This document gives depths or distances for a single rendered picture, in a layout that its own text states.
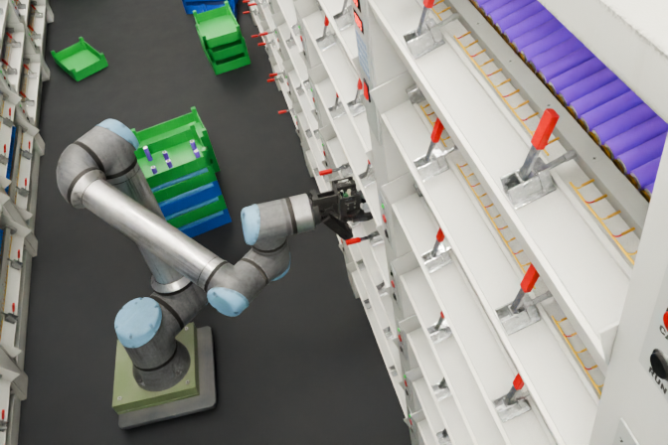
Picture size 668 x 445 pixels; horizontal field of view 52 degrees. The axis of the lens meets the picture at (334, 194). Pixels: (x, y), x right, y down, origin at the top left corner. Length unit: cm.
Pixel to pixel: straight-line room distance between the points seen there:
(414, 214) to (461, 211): 29
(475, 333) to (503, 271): 21
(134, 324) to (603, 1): 194
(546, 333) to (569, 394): 7
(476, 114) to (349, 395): 169
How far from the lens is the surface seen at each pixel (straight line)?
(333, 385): 236
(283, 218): 161
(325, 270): 265
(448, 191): 94
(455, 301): 107
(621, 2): 42
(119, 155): 196
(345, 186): 165
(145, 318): 221
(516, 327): 80
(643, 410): 53
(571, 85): 71
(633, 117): 67
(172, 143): 285
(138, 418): 242
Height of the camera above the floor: 202
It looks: 44 degrees down
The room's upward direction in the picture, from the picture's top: 11 degrees counter-clockwise
